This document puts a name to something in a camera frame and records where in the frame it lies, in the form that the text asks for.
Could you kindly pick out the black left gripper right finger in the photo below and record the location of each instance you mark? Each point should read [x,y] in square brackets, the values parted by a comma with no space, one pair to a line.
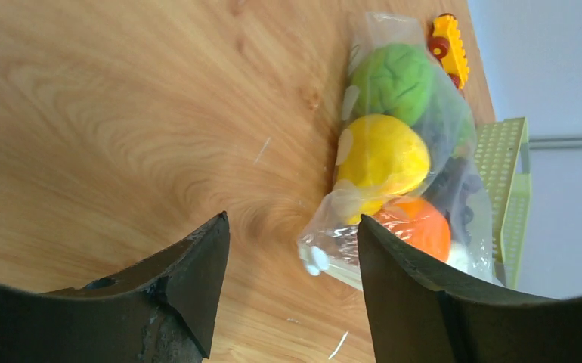
[423,310]

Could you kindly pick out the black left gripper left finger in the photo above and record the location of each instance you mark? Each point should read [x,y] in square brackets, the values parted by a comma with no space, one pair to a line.
[161,309]

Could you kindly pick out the clear zip top bag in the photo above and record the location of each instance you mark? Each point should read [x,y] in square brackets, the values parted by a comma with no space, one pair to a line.
[327,245]

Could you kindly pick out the white fake garlic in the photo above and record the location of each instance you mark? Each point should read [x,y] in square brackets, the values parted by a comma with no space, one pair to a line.
[459,257]

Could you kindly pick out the fake orange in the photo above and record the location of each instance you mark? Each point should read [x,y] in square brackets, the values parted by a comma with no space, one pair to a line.
[419,224]

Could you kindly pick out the dark purple fake grapes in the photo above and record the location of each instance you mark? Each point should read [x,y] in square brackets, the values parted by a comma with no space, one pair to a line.
[451,182]

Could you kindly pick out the fake yellow lemon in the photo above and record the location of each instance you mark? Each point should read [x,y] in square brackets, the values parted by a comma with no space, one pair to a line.
[379,157]

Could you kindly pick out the green fake grapes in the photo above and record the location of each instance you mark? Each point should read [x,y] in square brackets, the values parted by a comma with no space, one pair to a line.
[447,117]

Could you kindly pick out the fake green lime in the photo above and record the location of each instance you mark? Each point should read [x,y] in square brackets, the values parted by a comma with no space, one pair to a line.
[395,80]

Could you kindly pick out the pale green plastic basket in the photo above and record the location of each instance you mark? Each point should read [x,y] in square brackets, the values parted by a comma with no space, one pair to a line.
[503,162]

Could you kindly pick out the yellow toy car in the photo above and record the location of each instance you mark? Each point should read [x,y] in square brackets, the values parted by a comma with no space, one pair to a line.
[446,46]

